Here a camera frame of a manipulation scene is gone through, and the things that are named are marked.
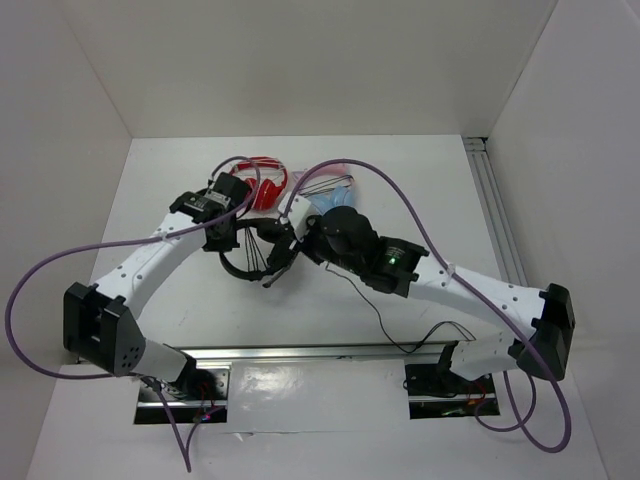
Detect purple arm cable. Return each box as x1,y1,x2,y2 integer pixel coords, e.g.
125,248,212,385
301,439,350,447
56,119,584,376
279,159,572,454
9,155,262,381

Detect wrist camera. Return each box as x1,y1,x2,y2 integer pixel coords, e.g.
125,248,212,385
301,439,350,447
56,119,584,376
205,173,219,193
277,192,317,242

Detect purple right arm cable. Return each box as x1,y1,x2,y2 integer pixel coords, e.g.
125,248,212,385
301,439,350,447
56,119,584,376
279,159,572,454

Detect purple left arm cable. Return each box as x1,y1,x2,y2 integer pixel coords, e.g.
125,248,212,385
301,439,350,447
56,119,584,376
9,155,262,381

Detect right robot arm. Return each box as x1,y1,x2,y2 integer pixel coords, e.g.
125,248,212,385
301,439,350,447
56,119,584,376
289,206,575,392

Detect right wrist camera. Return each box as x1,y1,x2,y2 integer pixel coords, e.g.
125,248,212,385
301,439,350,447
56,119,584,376
277,192,317,242

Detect aluminium rail at front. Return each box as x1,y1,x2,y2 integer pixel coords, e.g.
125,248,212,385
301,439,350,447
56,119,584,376
182,341,452,362

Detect black headset cable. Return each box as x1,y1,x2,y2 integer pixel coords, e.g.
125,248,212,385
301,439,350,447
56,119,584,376
242,227,479,354

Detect black headset with microphone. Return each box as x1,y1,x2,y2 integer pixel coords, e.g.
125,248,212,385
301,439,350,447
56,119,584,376
219,218,299,288

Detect red headphones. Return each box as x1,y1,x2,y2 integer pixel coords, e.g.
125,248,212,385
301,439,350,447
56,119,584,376
229,156,289,212

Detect pink and blue cat headphones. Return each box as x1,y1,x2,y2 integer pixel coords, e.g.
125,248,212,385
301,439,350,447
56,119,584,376
297,163,356,215

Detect aluminium rail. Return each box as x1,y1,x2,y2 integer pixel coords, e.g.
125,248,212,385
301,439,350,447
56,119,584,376
462,137,528,286
182,341,452,362

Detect aluminium rail at right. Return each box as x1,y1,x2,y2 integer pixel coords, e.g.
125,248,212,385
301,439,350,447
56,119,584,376
462,137,528,286

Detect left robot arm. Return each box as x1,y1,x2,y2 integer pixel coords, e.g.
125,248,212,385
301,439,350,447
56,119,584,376
63,173,251,399

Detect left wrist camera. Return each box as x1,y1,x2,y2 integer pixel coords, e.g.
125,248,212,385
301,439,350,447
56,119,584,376
205,173,219,193

